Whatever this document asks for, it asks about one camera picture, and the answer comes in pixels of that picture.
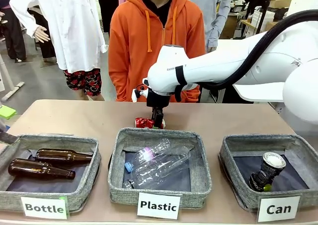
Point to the red floral shorts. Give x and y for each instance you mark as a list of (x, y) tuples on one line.
[(84, 81)]

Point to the background person in dark clothes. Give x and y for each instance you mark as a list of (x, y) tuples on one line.
[(13, 36)]

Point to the grey basket labelled Can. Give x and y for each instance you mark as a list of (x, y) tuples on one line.
[(248, 197)]

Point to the brown glass bottle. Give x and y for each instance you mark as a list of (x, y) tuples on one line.
[(62, 156), (34, 169)]

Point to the person in orange hoodie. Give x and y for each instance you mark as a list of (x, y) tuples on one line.
[(134, 48)]

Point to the white Plastic label card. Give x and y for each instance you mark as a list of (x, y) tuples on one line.
[(159, 206)]

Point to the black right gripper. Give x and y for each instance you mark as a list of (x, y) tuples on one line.
[(159, 99)]

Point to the small cardboard box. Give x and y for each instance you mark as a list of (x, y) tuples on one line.
[(280, 2)]

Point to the white Can label card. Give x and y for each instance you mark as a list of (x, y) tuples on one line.
[(278, 208)]

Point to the grey basket labelled Plastic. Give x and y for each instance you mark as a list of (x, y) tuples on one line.
[(159, 197)]

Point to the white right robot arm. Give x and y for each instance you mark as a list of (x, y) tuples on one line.
[(223, 63)]

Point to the crushed black can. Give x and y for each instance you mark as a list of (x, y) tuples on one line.
[(265, 172)]

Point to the small purple-label plastic bottle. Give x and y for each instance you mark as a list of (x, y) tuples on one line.
[(151, 150)]

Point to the white desk leg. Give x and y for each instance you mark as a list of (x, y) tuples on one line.
[(10, 86)]

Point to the white Bottle label card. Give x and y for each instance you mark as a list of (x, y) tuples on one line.
[(44, 207)]

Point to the large clear plastic bottle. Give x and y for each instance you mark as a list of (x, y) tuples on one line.
[(161, 165)]

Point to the green flat object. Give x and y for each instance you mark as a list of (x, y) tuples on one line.
[(7, 112)]

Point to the mannequin in white shirt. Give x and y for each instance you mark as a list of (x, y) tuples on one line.
[(74, 23)]

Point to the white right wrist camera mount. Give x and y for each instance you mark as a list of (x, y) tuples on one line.
[(137, 93)]

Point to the black stand pole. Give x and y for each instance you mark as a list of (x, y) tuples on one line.
[(263, 16)]

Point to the large cardboard box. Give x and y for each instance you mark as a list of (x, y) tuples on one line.
[(269, 25)]

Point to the crushed red can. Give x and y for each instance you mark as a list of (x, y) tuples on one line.
[(144, 122)]

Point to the grey basket labelled Bottle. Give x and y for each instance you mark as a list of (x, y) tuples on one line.
[(82, 200)]

